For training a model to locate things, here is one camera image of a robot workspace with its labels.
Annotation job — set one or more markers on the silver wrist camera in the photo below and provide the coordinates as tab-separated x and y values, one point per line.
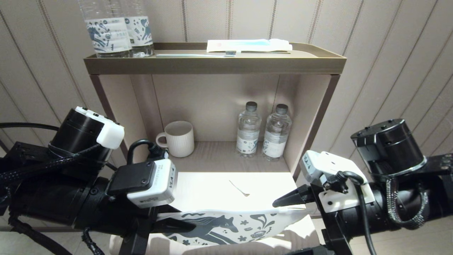
325	166
152	187

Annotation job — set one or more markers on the small clear water bottle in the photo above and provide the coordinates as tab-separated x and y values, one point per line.
276	138
247	134

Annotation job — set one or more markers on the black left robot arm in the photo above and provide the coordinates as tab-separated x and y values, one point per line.
42	198

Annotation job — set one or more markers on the blue horse print bag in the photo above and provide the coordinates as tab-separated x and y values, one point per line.
230	226

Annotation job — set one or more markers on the large clear water bottle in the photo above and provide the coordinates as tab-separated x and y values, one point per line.
141	30
106	35

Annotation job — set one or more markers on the white ribbed mug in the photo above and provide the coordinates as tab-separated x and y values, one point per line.
180	141

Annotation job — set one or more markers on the white wrapped toothbrush packet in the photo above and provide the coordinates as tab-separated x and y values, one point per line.
247	45

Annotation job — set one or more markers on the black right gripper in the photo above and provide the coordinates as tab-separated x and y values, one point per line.
354	223

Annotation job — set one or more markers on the brown open shelf unit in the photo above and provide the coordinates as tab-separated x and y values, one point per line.
212	65

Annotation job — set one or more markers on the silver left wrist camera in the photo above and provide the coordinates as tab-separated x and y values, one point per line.
152	187

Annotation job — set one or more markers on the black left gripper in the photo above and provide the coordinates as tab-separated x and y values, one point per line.
106	212

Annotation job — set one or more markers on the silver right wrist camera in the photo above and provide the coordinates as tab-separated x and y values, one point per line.
325	166

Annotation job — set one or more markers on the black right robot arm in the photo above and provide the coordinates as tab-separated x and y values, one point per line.
407	198

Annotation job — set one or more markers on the light blue toothbrush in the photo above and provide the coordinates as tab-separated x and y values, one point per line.
191	55

